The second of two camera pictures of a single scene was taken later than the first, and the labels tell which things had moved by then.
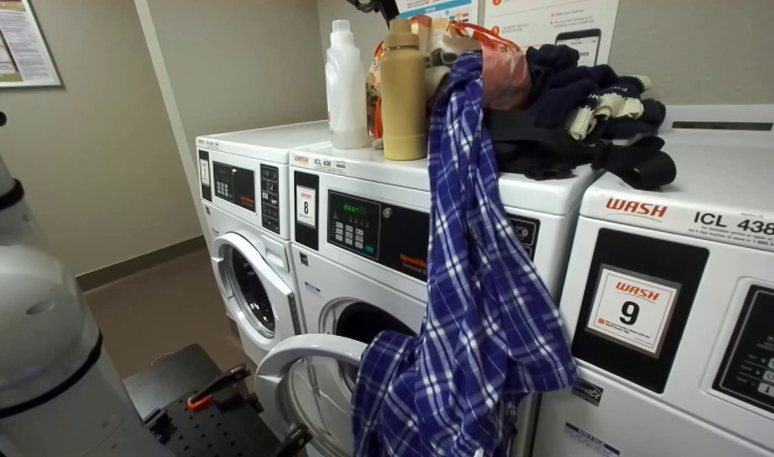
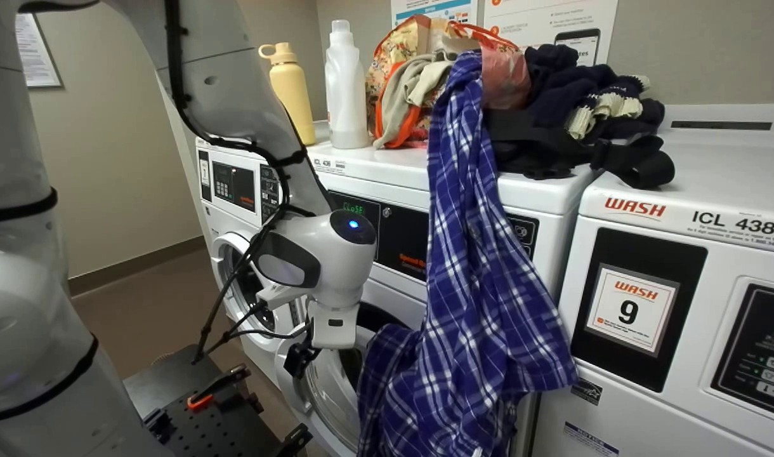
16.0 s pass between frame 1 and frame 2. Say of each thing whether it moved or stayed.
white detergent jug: stayed
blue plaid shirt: stayed
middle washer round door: stayed
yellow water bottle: moved
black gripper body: moved
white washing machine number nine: stayed
